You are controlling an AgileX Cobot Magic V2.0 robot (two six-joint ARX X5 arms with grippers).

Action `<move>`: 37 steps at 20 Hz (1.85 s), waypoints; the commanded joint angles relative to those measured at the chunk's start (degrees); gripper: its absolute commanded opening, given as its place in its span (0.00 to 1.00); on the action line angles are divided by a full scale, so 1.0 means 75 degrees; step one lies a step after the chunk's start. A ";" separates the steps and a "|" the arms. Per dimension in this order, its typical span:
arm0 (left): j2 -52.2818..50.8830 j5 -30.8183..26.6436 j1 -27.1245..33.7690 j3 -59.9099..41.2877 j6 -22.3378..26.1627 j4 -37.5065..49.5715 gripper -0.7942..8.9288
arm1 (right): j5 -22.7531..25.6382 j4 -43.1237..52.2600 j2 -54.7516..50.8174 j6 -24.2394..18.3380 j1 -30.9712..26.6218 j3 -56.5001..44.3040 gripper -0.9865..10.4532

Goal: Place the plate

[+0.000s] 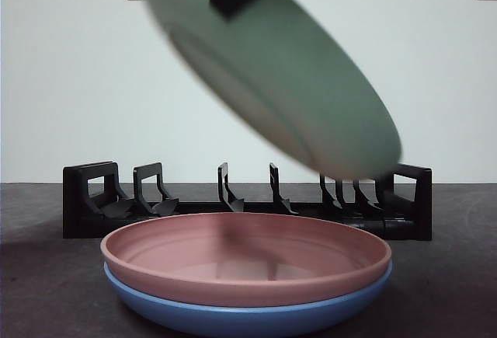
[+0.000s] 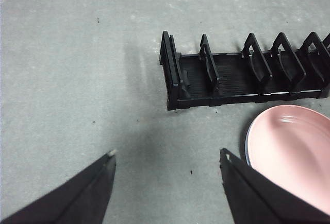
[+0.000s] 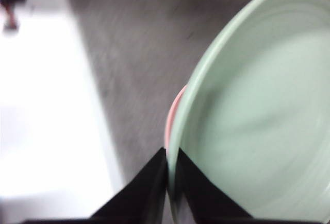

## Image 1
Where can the green round plate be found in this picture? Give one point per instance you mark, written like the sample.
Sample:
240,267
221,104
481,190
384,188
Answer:
295,81

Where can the pink round plate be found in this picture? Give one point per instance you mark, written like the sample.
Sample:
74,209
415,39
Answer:
240,287

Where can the blue round plate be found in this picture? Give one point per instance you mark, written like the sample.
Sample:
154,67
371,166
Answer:
233,320

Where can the black plastic dish rack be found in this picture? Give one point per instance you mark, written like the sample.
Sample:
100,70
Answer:
77,206

